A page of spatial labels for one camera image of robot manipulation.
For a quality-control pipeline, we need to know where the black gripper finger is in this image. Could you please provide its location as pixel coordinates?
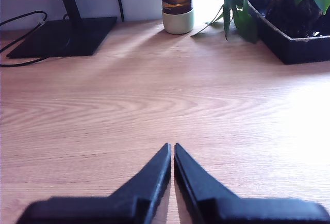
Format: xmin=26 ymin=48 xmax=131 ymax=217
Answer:
xmin=15 ymin=142 xmax=172 ymax=224
xmin=174 ymin=142 xmax=330 ymax=224

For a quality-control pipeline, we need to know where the black rectangular plant tray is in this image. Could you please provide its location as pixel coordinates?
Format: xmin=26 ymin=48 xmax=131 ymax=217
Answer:
xmin=246 ymin=0 xmax=330 ymax=65

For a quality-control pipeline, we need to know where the black Huawei computer monitor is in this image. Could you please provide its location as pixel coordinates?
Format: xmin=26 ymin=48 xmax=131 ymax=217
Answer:
xmin=0 ymin=0 xmax=191 ymax=59

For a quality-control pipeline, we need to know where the green leafy potted plant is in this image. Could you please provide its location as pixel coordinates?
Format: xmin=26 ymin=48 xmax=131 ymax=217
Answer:
xmin=190 ymin=0 xmax=330 ymax=44

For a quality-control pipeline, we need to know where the amber bottle pale green base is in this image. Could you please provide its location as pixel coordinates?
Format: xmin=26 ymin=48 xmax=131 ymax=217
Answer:
xmin=159 ymin=0 xmax=194 ymax=35

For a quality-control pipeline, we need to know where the black USB cable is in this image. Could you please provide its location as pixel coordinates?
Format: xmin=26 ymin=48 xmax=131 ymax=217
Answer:
xmin=0 ymin=10 xmax=48 ymax=68

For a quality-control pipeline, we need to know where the black monitor power cable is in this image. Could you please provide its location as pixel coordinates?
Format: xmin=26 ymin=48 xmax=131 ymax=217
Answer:
xmin=114 ymin=0 xmax=125 ymax=22

